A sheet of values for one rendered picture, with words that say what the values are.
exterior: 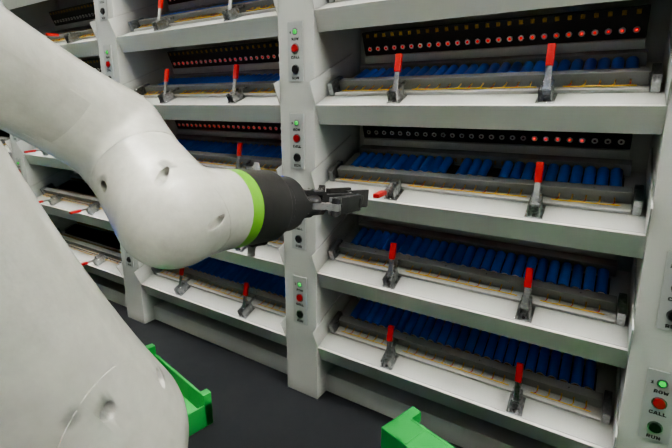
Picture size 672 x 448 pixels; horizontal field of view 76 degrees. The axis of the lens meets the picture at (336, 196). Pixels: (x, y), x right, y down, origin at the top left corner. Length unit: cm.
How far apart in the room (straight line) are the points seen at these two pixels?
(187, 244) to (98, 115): 15
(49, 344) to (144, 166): 24
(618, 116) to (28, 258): 73
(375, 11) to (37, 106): 63
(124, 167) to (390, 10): 59
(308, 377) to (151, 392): 89
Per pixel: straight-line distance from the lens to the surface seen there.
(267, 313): 123
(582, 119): 78
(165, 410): 31
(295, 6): 99
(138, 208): 42
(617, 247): 81
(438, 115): 83
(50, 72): 44
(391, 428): 81
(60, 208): 192
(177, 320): 155
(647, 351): 86
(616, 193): 85
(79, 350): 25
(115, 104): 48
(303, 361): 115
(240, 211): 46
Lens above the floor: 72
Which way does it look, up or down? 12 degrees down
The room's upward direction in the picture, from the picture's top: straight up
